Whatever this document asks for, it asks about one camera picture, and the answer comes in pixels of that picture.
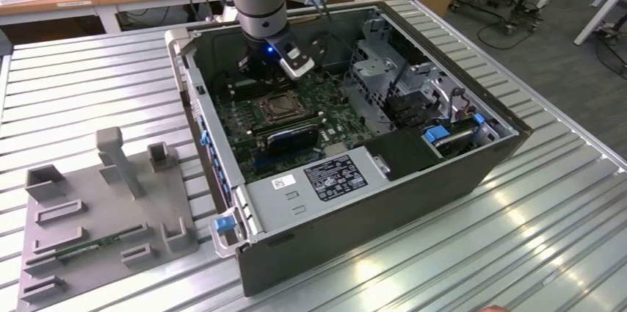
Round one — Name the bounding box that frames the CPU with silver top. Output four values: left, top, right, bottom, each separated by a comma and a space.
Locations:
271, 98, 297, 117

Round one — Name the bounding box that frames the CPU socket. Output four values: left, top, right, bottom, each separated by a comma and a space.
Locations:
255, 91, 310, 123

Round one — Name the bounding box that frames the black graphics card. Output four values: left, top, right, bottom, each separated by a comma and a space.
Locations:
264, 123, 321, 158

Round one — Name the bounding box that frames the silver metal drive cage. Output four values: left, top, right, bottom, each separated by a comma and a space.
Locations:
342, 14, 445, 133

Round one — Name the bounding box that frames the green motherboard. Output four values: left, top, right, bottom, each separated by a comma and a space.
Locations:
210, 65, 393, 184

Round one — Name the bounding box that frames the black plastic shroud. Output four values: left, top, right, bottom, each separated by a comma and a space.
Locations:
365, 130, 445, 181

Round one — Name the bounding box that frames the silver power supply unit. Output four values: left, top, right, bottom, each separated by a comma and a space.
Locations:
243, 145, 394, 235

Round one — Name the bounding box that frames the hard disk in blue carrier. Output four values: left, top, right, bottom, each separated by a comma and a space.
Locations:
419, 124, 481, 161

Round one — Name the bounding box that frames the blue case latch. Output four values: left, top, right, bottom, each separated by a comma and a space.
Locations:
212, 217, 238, 234

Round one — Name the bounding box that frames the dark grey PC case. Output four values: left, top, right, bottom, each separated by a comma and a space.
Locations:
164, 0, 535, 297

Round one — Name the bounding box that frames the grey parts rack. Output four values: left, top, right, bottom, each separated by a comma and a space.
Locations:
16, 126, 202, 311

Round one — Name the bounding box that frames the green RAM stick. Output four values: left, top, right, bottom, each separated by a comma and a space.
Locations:
54, 233, 127, 262

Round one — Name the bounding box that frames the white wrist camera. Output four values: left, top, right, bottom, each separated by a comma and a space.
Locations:
278, 32, 315, 80

